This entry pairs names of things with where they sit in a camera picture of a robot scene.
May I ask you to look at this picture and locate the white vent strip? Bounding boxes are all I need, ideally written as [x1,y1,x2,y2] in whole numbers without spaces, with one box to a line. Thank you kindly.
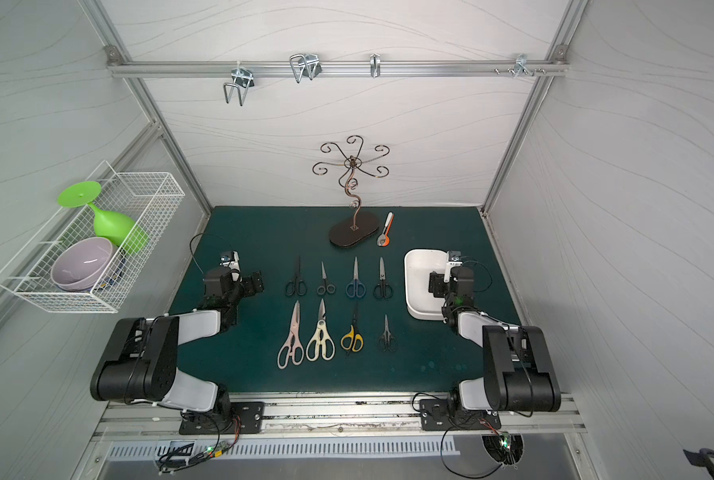
[107,435,460,461]

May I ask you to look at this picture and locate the small metal hook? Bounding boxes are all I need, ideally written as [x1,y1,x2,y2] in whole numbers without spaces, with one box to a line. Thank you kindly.
[369,53,381,78]

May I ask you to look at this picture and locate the white wire basket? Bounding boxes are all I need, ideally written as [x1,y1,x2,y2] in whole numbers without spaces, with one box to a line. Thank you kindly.
[0,162,185,314]

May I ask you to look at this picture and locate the lilac bowl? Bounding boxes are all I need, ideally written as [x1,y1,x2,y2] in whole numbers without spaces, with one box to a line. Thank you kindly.
[50,237,118,292]

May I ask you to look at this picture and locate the tiny black scissors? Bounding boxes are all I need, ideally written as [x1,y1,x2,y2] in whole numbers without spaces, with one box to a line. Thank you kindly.
[378,315,398,352]

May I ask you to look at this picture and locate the yellow black scissors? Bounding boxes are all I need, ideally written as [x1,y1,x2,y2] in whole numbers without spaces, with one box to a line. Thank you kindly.
[340,303,364,354]

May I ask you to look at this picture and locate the blue handled scissors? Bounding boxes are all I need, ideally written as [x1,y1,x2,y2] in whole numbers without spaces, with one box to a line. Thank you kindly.
[345,257,366,299]

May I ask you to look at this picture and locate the beige scissors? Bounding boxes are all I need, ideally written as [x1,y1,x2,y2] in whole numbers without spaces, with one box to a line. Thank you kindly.
[305,299,336,362]

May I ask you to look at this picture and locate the dark metal jewelry stand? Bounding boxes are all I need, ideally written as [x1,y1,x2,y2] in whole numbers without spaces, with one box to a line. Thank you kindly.
[311,134,390,248]

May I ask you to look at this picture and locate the white storage box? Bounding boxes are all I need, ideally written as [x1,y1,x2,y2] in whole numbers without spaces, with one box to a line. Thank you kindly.
[403,249,447,321]

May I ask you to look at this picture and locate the large black scissors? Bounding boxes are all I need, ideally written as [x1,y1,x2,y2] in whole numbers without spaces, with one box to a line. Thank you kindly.
[285,255,308,297]

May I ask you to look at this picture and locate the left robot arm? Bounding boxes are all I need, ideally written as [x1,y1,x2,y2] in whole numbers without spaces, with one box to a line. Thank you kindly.
[90,266,264,435]

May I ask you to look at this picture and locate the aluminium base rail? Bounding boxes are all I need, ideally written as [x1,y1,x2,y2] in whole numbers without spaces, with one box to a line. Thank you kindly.
[91,392,587,441]

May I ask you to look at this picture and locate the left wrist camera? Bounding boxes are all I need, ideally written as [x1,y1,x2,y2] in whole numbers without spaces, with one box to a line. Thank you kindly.
[219,250,241,282]

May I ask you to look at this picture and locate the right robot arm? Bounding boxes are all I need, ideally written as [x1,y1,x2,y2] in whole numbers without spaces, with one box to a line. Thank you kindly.
[428,266,561,417]

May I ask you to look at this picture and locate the green plastic goblet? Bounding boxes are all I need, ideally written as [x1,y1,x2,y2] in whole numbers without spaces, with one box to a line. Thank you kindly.
[57,181,149,254]

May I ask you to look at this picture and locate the small black scissors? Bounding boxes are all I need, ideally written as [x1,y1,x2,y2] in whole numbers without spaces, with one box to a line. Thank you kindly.
[316,263,336,296]

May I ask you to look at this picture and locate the double prong metal hook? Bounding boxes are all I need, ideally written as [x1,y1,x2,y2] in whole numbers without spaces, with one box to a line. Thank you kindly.
[223,66,255,106]

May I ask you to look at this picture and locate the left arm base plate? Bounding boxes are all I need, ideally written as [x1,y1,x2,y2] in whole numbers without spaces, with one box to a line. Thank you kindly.
[178,402,265,436]

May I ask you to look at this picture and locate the black handled scissors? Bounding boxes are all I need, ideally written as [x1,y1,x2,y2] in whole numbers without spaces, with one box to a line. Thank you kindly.
[373,257,393,299]

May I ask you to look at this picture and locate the pink scissors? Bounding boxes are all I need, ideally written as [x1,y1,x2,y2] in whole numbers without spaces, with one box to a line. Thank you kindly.
[277,301,305,370]

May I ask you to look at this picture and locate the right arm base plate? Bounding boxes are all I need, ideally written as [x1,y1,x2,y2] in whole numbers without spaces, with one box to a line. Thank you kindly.
[415,398,501,432]

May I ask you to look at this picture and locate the metal loop hook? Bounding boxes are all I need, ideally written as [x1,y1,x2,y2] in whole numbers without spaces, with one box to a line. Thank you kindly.
[289,53,322,83]

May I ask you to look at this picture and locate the aluminium top rail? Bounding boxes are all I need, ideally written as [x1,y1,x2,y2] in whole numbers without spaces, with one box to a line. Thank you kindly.
[109,58,570,79]

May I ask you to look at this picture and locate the left base cables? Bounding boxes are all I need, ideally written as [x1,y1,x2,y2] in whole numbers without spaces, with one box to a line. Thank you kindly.
[155,413,243,475]

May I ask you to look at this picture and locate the right metal hook cluster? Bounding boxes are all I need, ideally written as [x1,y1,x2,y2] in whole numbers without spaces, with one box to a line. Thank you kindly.
[493,54,546,78]

